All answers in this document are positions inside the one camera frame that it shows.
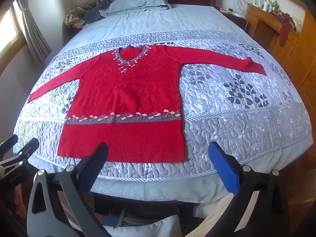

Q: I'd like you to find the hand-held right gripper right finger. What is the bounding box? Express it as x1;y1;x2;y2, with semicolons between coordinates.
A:
209;142;289;237

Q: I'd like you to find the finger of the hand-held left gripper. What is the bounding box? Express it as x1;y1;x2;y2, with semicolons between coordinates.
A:
0;134;18;155
15;138;40;164

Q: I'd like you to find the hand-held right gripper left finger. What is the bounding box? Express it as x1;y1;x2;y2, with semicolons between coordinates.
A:
27;142;114;237

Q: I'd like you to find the red knitted sweater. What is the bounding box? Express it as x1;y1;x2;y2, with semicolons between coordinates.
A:
28;45;267;163

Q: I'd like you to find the beige curtain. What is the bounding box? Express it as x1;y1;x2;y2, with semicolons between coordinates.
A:
15;0;52;63

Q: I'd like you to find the wooden cabinet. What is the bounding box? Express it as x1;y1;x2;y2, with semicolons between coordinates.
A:
245;4;316;153

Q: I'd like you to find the dark blue garment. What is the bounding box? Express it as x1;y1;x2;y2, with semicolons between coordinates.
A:
83;0;113;23

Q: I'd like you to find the dark nightstand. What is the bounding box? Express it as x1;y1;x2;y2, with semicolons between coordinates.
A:
217;6;248;31

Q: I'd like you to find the dark red hanging cloth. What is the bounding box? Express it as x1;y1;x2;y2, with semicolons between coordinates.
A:
279;13;295;47

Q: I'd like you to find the light blue bed sheet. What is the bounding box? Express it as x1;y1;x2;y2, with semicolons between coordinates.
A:
59;4;313;203

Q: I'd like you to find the light blue pillow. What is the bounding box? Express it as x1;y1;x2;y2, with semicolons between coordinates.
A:
99;0;172;18

